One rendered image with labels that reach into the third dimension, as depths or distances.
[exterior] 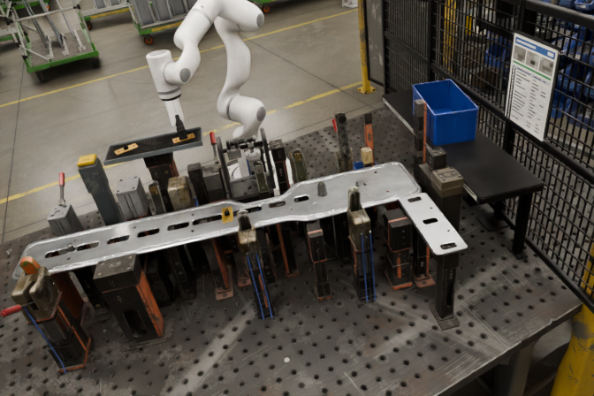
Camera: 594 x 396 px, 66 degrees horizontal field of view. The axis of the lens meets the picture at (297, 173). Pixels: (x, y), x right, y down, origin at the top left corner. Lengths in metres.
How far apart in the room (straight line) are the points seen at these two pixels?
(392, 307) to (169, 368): 0.74
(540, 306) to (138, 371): 1.29
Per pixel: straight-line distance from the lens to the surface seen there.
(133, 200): 1.71
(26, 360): 1.90
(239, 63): 1.97
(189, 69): 1.64
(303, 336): 1.56
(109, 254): 1.62
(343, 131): 1.68
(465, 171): 1.65
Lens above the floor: 1.92
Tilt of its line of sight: 32 degrees down
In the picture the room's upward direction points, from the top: 9 degrees counter-clockwise
